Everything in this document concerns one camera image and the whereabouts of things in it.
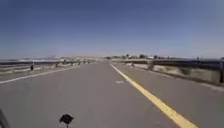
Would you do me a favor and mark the row of buildings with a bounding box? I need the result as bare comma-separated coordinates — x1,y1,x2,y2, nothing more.
104,53,168,61

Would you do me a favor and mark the grey asphalt road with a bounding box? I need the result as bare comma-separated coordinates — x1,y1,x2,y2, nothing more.
0,60,224,128

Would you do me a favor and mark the robot's own part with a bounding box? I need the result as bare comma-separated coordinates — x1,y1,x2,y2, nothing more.
58,113,75,128

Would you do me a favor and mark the metal guardrail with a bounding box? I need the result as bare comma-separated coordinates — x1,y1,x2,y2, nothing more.
0,58,98,72
111,58,224,84

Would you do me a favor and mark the white painted line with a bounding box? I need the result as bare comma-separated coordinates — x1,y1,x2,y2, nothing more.
0,64,83,85

